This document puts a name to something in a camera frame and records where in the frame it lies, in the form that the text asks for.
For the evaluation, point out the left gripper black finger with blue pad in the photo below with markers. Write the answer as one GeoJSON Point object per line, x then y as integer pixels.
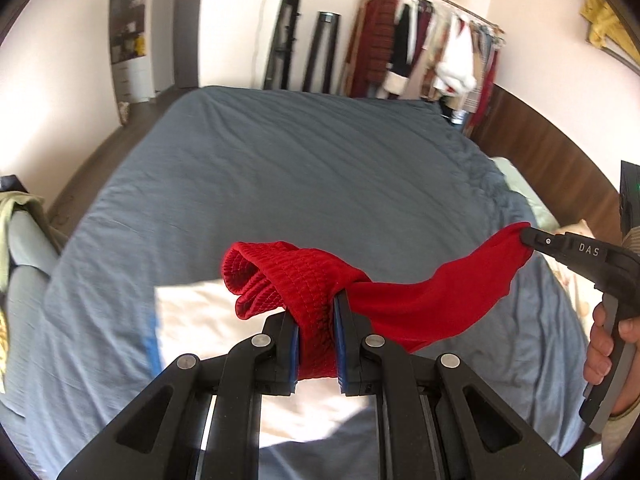
{"type": "Point", "coordinates": [436, 418]}
{"type": "Point", "coordinates": [199, 419]}

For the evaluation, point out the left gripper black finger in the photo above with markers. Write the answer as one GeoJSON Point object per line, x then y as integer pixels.
{"type": "Point", "coordinates": [548, 244]}

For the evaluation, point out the red sports shorts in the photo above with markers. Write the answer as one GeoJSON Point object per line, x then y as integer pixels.
{"type": "Point", "coordinates": [304, 281]}

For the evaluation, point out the person right hand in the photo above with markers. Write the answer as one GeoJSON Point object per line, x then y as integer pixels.
{"type": "Point", "coordinates": [598, 358]}

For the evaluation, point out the patterned cream pillow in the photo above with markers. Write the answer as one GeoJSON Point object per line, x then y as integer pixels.
{"type": "Point", "coordinates": [583, 296]}

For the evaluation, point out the pale green pillow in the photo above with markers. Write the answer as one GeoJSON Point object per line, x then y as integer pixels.
{"type": "Point", "coordinates": [517, 183]}

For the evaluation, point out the blue folded garment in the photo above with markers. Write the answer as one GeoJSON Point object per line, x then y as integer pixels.
{"type": "Point", "coordinates": [151, 347]}

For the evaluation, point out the white folded garment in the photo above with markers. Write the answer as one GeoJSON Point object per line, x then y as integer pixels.
{"type": "Point", "coordinates": [200, 319]}

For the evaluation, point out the wooden headboard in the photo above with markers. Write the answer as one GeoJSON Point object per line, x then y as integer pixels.
{"type": "Point", "coordinates": [568, 182]}

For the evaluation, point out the grey blue duvet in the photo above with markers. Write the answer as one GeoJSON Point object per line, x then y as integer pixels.
{"type": "Point", "coordinates": [386, 186]}

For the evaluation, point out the red hanging garment right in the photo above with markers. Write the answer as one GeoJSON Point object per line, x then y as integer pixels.
{"type": "Point", "coordinates": [485, 94]}

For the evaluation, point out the yellow cloth on chair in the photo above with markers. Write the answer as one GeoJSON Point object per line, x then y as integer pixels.
{"type": "Point", "coordinates": [4, 351]}

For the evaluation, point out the white hanging hoodie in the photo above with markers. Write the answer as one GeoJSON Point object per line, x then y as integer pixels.
{"type": "Point", "coordinates": [454, 73]}

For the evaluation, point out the yellow hanging cloth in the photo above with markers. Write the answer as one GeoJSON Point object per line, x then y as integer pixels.
{"type": "Point", "coordinates": [606, 25]}

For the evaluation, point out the grey armchair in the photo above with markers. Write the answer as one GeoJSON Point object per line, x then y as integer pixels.
{"type": "Point", "coordinates": [22, 303]}

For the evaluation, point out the black white hanging coat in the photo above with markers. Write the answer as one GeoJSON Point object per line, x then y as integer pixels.
{"type": "Point", "coordinates": [399, 65]}

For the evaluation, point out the dark red checked coat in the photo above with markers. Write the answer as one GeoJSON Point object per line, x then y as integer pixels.
{"type": "Point", "coordinates": [371, 46]}

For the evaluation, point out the black tower speaker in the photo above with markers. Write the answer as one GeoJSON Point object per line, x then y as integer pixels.
{"type": "Point", "coordinates": [322, 51]}

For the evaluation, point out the black tall stand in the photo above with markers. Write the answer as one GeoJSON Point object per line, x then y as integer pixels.
{"type": "Point", "coordinates": [282, 45]}

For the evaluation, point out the wooden clothes rack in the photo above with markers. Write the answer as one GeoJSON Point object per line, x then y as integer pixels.
{"type": "Point", "coordinates": [349, 65]}

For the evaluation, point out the dark door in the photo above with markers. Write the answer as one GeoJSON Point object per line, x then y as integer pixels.
{"type": "Point", "coordinates": [186, 27]}

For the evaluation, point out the arched wall shelf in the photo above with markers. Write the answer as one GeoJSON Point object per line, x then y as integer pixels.
{"type": "Point", "coordinates": [131, 66]}

